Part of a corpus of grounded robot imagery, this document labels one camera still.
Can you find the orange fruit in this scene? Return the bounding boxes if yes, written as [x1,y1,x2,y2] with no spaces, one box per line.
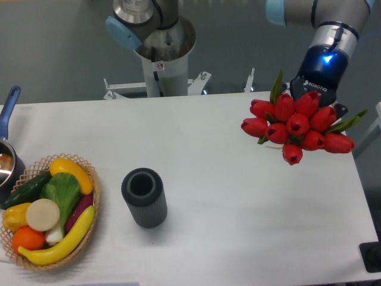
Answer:
[12,226,45,253]

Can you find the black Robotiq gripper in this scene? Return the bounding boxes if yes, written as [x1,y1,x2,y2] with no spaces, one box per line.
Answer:
[281,46,348,121]

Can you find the white metal frame right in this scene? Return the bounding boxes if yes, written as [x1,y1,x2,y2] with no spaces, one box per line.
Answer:
[352,102,380,160]

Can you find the black device at table edge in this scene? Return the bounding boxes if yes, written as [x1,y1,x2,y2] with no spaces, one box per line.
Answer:
[359,241,380,273]

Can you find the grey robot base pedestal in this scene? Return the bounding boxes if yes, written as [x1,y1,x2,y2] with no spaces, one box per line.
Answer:
[135,16,196,98]

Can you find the yellow banana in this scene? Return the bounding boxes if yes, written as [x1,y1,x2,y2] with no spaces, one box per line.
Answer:
[18,206,95,266]

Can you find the green lettuce bok choy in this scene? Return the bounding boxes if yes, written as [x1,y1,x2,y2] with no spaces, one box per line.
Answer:
[39,173,80,245]

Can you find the beige round disc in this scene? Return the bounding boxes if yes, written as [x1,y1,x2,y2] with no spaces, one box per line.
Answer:
[26,198,60,232]

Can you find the white metal base bracket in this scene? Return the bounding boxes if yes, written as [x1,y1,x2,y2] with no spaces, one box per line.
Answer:
[104,68,255,100]

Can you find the red tulip bouquet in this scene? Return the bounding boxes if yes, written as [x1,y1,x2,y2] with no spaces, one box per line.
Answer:
[241,70,367,165]

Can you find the purple eggplant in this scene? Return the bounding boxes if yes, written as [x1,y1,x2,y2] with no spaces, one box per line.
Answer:
[65,194,93,234]

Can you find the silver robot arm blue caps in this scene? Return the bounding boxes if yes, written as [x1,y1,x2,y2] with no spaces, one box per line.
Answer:
[105,1,373,117]

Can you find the woven wicker basket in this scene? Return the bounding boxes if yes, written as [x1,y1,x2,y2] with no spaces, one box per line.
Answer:
[1,154,100,271]

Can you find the blue handled steel saucepan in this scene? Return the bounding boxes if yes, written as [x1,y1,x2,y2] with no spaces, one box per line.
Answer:
[1,86,25,203]

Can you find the green cucumber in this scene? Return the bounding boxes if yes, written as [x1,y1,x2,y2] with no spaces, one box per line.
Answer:
[1,171,52,210]

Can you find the dark grey ribbed vase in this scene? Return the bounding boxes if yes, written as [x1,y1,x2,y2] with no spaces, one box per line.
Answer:
[121,167,167,228]

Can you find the yellow bell pepper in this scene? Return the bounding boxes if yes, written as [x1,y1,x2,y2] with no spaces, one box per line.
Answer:
[2,203,31,232]

